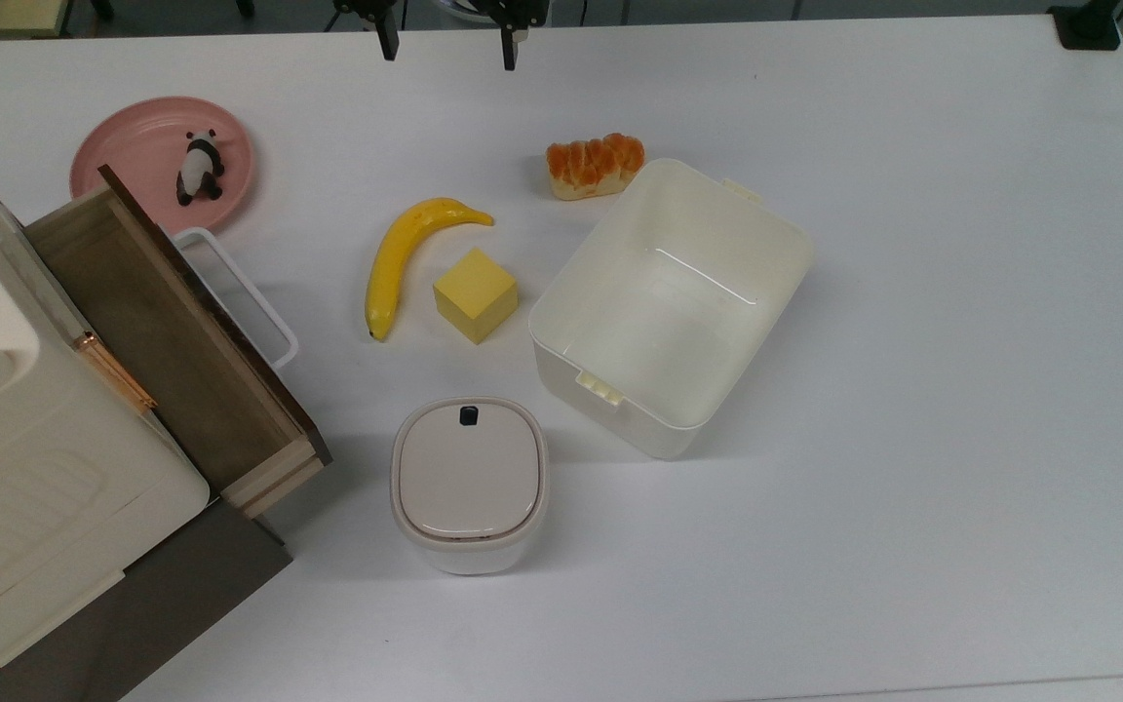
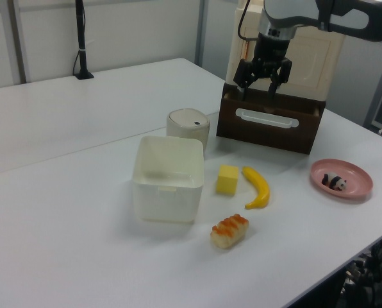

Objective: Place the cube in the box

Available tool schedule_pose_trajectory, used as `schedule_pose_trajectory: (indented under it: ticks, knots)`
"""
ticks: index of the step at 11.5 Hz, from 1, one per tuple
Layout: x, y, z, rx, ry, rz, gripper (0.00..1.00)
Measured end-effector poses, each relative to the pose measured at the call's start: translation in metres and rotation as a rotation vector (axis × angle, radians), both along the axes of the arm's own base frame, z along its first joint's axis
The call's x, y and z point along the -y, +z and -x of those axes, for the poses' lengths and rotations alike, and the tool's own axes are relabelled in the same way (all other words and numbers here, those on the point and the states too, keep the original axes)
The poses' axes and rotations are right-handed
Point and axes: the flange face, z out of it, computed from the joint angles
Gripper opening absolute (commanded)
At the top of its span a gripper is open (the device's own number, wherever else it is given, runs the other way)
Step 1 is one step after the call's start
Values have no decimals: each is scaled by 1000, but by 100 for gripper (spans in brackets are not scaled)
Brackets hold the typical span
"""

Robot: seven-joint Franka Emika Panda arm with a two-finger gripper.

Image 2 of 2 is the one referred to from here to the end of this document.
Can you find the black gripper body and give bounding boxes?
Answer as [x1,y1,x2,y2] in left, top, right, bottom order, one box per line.
[251,21,298,80]

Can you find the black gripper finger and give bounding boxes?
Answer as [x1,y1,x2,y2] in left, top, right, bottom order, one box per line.
[267,58,293,98]
[233,58,260,101]

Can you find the yellow cube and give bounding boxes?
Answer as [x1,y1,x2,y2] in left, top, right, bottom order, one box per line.
[215,164,240,196]

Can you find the white open plastic box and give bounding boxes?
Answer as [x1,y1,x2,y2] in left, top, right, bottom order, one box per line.
[131,135,206,223]

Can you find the cream toy cabinet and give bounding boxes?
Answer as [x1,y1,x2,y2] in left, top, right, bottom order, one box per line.
[225,0,345,102]

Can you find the cream small trash can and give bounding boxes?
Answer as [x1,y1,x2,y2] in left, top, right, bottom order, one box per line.
[166,108,211,151]

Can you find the yellow toy banana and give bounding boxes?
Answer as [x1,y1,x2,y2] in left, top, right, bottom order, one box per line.
[241,166,271,210]

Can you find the black white panda toy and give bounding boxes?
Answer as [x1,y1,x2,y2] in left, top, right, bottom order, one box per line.
[321,172,348,191]

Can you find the pink plate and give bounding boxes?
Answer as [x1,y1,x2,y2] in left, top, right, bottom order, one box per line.
[310,158,374,202]

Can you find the toy salmon roe sushi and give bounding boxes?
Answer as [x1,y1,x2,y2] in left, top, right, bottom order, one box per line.
[210,213,250,250]

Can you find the black pole with base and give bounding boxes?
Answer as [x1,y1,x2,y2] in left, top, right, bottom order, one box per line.
[72,0,95,80]

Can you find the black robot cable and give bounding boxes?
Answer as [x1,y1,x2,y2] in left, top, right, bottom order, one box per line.
[237,0,259,42]

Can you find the brown drawer with white handle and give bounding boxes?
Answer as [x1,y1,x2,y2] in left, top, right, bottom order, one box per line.
[216,82,325,155]

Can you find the black chair frame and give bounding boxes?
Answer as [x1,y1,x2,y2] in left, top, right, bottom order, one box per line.
[341,227,382,308]

